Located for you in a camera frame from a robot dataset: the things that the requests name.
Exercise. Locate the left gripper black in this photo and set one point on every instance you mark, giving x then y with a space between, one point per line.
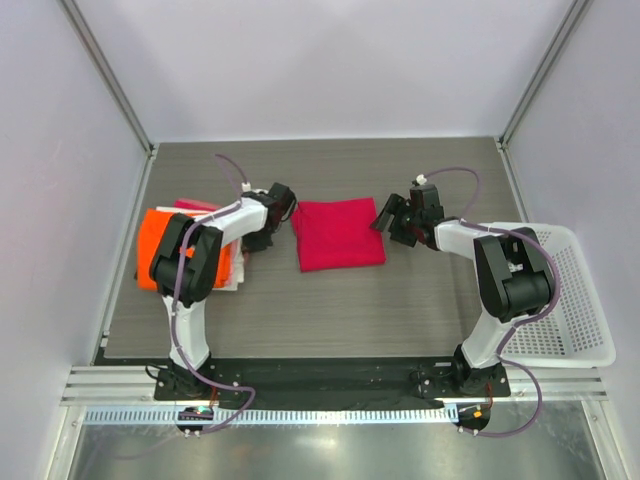
251 245

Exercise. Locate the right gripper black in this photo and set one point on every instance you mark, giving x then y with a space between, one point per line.
393 206

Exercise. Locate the magenta red t shirt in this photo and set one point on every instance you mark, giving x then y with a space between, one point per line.
337 235

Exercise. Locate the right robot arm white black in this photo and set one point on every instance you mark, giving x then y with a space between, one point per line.
515 277

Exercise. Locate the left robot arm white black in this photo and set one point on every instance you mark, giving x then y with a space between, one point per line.
185 266

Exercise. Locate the white folded t shirt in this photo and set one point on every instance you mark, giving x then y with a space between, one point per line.
235 275

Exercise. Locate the magenta folded t shirt bottom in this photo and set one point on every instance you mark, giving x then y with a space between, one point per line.
184 203

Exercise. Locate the orange folded t shirt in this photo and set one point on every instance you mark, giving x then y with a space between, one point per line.
150 234

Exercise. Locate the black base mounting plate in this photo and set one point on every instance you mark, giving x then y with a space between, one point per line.
327 384

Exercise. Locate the white plastic perforated basket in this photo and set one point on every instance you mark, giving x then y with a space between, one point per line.
576 333

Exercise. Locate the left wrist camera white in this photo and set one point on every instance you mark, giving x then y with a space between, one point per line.
246 187

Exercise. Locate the perforated metal cable rail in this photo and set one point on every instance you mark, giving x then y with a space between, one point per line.
168 415

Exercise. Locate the right aluminium frame post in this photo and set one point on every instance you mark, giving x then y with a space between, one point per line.
568 25

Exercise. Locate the aluminium frame post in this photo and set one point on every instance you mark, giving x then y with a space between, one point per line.
101 64
568 25

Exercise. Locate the left aluminium frame post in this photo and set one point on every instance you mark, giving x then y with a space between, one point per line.
101 64

